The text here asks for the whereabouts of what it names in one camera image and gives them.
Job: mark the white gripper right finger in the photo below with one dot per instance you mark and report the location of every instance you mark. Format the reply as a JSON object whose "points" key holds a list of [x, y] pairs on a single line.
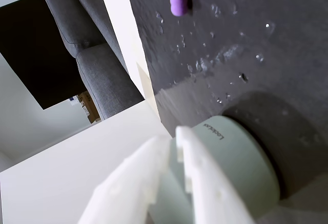
{"points": [[205, 183]]}

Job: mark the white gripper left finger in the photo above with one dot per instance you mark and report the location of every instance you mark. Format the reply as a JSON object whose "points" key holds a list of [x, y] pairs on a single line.
{"points": [[128, 183]]}

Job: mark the pale green steel cup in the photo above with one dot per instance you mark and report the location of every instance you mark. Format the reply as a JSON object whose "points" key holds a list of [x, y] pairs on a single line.
{"points": [[241, 162]]}

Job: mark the brown cardboard box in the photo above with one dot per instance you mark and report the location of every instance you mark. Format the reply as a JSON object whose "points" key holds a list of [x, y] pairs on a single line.
{"points": [[90, 107]]}

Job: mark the grey fabric sofa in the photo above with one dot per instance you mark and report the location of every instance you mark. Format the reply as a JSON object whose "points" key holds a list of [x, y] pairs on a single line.
{"points": [[102, 75]]}

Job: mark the black flat panel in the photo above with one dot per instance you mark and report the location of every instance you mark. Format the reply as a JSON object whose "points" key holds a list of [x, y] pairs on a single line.
{"points": [[33, 55]]}

